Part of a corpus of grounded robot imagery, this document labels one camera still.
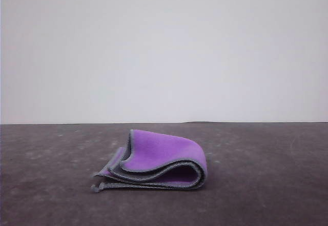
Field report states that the purple towel with grey hem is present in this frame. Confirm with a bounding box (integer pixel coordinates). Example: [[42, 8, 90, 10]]
[[90, 128, 208, 194]]

